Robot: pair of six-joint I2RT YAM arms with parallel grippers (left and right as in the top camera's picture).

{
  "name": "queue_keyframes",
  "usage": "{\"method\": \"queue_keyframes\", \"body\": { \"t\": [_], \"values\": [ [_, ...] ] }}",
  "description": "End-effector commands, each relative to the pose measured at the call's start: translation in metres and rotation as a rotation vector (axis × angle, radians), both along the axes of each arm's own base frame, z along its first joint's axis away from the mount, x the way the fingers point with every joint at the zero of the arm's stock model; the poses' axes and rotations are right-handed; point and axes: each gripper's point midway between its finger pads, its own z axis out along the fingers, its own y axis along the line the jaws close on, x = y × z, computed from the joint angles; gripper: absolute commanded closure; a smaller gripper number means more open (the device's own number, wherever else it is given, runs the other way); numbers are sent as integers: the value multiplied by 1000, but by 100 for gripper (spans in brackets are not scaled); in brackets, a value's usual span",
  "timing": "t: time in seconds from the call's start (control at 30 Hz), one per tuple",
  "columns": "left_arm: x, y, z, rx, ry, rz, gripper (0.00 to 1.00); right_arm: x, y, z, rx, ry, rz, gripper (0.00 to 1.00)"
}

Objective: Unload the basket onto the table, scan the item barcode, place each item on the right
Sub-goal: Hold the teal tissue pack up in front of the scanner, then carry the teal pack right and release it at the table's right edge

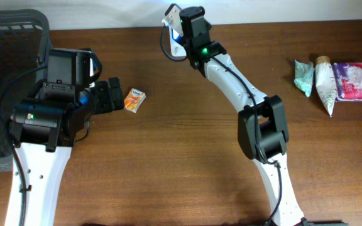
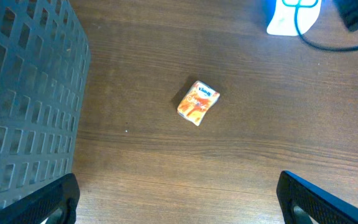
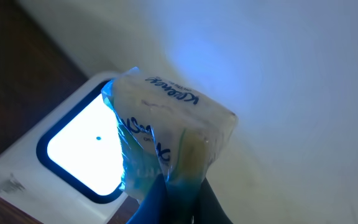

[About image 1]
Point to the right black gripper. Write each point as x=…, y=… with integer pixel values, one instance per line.
x=185, y=38

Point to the dark grey plastic basket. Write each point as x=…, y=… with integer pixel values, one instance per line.
x=24, y=46

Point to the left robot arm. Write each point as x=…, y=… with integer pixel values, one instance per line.
x=43, y=126

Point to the red purple tissue pack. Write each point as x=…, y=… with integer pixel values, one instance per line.
x=348, y=78

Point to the white barcode scanner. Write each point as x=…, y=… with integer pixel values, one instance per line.
x=177, y=50

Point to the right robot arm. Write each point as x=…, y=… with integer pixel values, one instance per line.
x=262, y=123

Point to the white floral cream tube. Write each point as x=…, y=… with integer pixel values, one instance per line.
x=325, y=83

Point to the small orange tissue pack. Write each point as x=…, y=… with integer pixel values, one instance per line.
x=134, y=99

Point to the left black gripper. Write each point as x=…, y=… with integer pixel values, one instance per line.
x=107, y=103

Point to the teal wet wipes pack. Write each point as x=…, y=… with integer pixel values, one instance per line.
x=304, y=77

